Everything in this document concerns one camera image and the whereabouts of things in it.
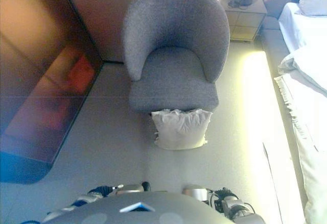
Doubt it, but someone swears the grey fabric tub armchair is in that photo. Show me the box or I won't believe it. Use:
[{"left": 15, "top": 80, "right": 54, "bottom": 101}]
[{"left": 122, "top": 0, "right": 230, "bottom": 115}]

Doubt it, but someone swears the left dark robot hand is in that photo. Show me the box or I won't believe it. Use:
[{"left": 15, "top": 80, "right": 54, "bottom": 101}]
[{"left": 88, "top": 184, "right": 124, "bottom": 198}]

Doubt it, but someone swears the bed with white sheet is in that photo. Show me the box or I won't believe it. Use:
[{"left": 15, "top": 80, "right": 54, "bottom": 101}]
[{"left": 261, "top": 2, "right": 327, "bottom": 94}]

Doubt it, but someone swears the white fringed cushion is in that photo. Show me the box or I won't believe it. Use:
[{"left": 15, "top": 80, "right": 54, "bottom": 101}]
[{"left": 151, "top": 108, "right": 214, "bottom": 150}]

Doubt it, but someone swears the grey robot torso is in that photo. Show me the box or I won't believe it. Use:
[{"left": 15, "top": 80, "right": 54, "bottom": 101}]
[{"left": 43, "top": 191, "right": 230, "bottom": 224}]

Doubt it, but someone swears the light wooden nightstand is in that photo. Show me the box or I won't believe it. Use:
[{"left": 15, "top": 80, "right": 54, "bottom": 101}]
[{"left": 219, "top": 0, "right": 268, "bottom": 42}]

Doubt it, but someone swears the right dark robot hand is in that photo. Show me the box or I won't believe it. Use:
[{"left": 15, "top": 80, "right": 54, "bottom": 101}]
[{"left": 213, "top": 187, "right": 238, "bottom": 202}]

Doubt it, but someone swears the white fringed blanket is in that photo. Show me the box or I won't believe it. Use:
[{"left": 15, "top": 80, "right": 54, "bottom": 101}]
[{"left": 273, "top": 47, "right": 327, "bottom": 224}]

